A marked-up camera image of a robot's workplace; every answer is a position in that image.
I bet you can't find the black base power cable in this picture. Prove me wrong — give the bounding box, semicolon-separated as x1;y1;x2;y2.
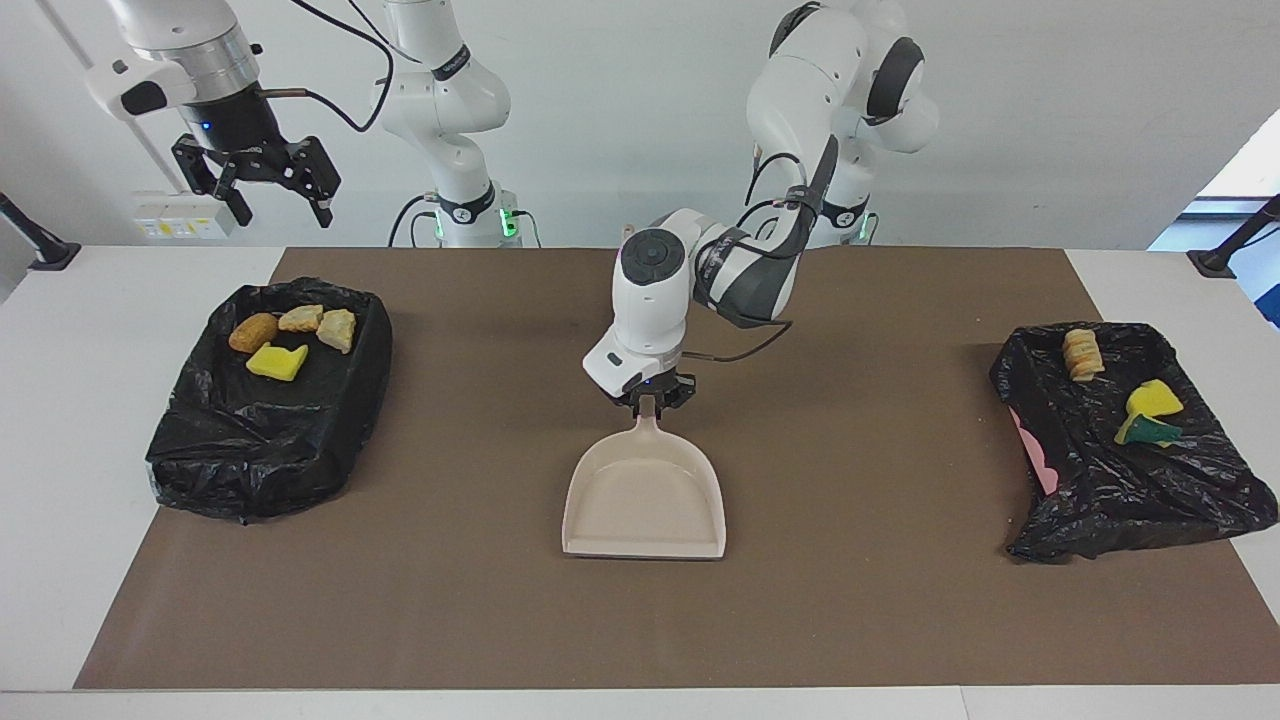
388;193;443;249

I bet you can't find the black bag bin pink inside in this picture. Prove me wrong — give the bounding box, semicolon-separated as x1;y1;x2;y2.
989;321;1280;564

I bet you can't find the beige plastic dustpan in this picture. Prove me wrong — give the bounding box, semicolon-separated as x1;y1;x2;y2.
562;395;727;560

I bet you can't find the brown oval rock chunk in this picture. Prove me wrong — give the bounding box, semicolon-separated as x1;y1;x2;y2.
228;312;280;355

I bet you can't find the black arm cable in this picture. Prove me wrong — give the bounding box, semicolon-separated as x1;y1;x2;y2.
290;0;397;134
682;148;833;364

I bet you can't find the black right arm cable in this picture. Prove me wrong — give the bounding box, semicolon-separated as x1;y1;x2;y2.
290;0;397;134

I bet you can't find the black bag lined bin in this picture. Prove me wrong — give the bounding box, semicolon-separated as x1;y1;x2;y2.
145;277;394;526

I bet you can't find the white wall power socket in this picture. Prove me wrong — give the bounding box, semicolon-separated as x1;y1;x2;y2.
132;190;238;242

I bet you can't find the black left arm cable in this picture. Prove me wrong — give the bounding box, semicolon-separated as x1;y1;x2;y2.
682;148;833;364

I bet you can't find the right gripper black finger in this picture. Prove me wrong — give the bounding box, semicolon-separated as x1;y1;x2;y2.
170;134;254;228
268;136;342;229

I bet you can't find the yellow and green sponge piece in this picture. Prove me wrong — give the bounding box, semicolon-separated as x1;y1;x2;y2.
1114;378;1185;448

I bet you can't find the white wall conduit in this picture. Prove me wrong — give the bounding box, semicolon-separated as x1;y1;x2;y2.
38;0;176;193

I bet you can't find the brown table mat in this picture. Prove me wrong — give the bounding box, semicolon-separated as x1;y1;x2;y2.
73;247;1280;691

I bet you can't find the plain yellow sponge piece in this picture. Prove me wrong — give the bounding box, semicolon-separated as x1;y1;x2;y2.
245;343;311;384

